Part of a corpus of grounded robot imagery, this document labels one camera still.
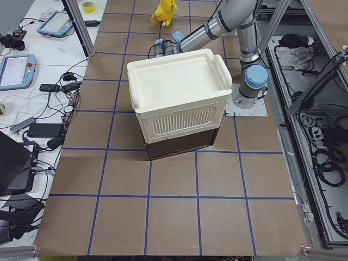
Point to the aluminium frame post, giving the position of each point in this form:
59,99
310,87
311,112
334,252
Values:
76,18

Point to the dark brown wooden drawer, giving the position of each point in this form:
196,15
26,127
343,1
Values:
179,145

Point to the blue teach pendant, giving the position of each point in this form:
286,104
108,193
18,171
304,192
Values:
58,24
17,71

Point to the blue teach pendant far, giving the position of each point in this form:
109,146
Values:
58,24

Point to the yellow tape roll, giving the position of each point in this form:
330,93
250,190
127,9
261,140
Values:
88,7

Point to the cream plastic storage box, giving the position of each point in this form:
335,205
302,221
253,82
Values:
180,94

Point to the blue teach pendant near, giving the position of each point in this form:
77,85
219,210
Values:
17,71

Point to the yellow plush dinosaur toy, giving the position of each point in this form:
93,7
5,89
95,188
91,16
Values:
165,12

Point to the black power adapter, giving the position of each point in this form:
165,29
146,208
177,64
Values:
92,23

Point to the black laptop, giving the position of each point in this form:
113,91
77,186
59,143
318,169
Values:
18,162

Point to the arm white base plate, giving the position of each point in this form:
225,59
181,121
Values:
251,108

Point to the aluminium frame rail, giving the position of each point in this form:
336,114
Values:
308,52

